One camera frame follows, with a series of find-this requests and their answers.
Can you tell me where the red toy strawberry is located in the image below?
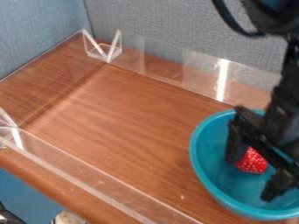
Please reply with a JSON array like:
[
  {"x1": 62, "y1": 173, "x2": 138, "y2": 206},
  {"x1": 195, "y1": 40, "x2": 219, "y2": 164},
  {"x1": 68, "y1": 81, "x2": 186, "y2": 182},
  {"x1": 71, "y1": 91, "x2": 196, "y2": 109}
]
[{"x1": 234, "y1": 147, "x2": 268, "y2": 174}]

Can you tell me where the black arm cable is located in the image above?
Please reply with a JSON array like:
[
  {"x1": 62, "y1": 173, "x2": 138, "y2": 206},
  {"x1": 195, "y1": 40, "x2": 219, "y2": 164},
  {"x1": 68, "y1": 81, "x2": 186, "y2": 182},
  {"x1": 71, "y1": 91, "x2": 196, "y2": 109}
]
[{"x1": 211, "y1": 0, "x2": 267, "y2": 39}]

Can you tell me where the clear acrylic left barrier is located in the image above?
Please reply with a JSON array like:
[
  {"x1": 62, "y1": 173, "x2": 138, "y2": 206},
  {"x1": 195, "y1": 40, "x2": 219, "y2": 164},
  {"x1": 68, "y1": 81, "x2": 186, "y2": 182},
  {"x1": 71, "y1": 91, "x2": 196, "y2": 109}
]
[{"x1": 0, "y1": 29, "x2": 91, "y2": 83}]

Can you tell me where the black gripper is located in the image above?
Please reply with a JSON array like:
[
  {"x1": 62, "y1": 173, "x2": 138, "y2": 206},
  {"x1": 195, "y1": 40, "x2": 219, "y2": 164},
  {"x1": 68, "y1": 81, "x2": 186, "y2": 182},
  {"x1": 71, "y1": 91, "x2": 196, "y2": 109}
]
[{"x1": 226, "y1": 106, "x2": 299, "y2": 202}]

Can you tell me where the blue plastic bowl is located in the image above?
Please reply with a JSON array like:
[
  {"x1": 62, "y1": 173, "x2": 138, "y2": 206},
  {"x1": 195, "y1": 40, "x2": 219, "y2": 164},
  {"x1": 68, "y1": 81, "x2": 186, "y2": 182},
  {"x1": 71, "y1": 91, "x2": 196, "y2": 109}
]
[{"x1": 190, "y1": 109, "x2": 299, "y2": 221}]

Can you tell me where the clear acrylic front barrier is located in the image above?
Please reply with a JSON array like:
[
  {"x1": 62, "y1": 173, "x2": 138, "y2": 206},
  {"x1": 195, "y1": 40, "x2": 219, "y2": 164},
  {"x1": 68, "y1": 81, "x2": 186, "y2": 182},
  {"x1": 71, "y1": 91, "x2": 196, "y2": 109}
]
[{"x1": 0, "y1": 108, "x2": 203, "y2": 224}]

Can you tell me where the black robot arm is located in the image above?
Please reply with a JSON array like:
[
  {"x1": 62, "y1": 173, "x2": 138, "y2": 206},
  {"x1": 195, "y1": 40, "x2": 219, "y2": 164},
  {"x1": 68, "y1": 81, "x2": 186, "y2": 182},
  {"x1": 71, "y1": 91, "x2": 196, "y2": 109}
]
[{"x1": 226, "y1": 0, "x2": 299, "y2": 201}]

